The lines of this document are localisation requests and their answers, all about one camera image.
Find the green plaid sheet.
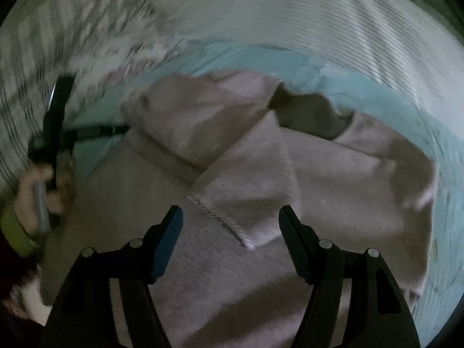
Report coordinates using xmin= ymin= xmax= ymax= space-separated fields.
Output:
xmin=0 ymin=0 xmax=153 ymax=189

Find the white floral pillow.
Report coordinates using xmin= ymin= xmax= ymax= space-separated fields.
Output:
xmin=69 ymin=32 xmax=189 ymax=88

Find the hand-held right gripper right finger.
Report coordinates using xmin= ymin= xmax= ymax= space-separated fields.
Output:
xmin=278 ymin=205 xmax=421 ymax=348

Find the teal floral blanket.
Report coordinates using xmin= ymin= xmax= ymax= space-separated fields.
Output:
xmin=69 ymin=41 xmax=462 ymax=338

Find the person's left hand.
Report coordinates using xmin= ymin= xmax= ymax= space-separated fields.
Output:
xmin=16 ymin=152 xmax=78 ymax=236

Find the white striped pillow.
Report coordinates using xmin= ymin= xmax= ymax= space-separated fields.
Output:
xmin=152 ymin=0 xmax=454 ymax=131

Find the grey-brown towel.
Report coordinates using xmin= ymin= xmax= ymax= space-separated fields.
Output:
xmin=40 ymin=69 xmax=439 ymax=348

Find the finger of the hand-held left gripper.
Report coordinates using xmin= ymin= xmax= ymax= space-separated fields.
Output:
xmin=61 ymin=124 xmax=131 ymax=143

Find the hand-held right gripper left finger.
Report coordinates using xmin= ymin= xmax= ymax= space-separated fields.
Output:
xmin=40 ymin=205 xmax=184 ymax=348

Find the person's left forearm green sleeve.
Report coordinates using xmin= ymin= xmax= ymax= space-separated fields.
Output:
xmin=0 ymin=203 xmax=40 ymax=258

